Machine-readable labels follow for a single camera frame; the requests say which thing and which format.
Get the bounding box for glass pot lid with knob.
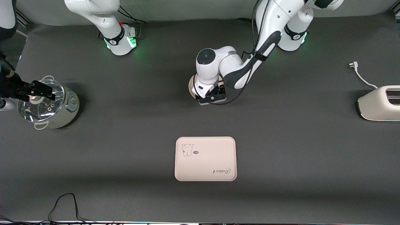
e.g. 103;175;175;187
18;79;65;123

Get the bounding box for beige round plate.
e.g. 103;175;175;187
188;73;227;106

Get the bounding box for beige rectangular rabbit print tray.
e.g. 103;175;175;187
174;136;238;182

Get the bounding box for pale green electric cooking pot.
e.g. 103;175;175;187
18;75;80;130

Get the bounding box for dark grey table cloth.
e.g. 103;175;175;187
0;12;400;224

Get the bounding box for cream white toaster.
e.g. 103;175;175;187
357;85;400;122

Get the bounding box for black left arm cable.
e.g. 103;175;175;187
193;0;273;106

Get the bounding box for aluminium frame rail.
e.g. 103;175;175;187
15;9;32;26

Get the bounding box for black left arm base cables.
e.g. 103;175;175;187
234;17;260;25

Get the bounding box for black arm base cables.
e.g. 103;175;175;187
117;5;147;39
234;17;260;25

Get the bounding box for black right arm base cables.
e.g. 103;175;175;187
117;5;147;39

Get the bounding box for black floor cable loop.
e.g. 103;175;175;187
48;193;96;224

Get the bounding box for white toaster power cable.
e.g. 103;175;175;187
347;61;379;90

